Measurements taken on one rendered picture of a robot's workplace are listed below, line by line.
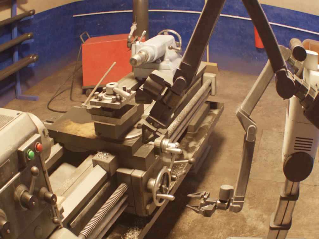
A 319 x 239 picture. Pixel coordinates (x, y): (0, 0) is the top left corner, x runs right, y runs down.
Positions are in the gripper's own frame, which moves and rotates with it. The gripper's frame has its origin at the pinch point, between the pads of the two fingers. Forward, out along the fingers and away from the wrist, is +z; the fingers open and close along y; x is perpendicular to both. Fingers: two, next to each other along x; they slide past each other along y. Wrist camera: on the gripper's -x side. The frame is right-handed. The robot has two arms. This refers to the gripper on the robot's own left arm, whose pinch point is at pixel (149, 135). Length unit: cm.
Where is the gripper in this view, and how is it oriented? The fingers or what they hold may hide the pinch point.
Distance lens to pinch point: 132.3
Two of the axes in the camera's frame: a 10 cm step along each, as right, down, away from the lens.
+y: -2.9, 4.2, -8.6
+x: 8.4, 5.4, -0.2
